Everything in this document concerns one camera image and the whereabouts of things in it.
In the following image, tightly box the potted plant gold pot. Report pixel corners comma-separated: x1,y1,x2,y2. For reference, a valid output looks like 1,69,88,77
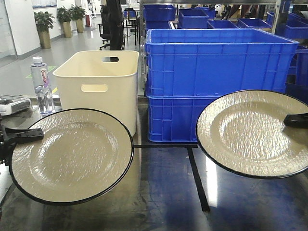
34,11,54,49

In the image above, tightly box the black office chair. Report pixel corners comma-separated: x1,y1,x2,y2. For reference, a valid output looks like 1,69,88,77
101,0,124,51

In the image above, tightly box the silver white device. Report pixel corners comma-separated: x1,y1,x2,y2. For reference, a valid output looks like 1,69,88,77
0,95,31,116

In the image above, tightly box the beige plate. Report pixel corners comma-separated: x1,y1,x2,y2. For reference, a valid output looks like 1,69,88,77
10,109,134,205
196,90,308,179

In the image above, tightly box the blue crate lower stacked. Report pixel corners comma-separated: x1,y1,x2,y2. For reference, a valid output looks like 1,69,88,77
146,93,221,142

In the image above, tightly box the cream plastic bin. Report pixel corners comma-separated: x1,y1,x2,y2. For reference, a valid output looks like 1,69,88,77
53,51,139,135

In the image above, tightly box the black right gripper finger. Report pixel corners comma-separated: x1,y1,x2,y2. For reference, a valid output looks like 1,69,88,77
283,113,308,128

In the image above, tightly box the clear water bottle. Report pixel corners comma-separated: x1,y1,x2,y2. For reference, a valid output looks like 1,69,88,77
30,56,55,115

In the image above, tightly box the blue crate stacked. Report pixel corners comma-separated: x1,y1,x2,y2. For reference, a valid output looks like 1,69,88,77
145,29,298,97
146,93,221,142

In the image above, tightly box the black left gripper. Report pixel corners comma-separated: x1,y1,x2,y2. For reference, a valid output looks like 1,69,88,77
0,124,44,166

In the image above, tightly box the blue crate upper stacked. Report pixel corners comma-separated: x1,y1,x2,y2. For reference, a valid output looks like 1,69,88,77
145,29,298,97

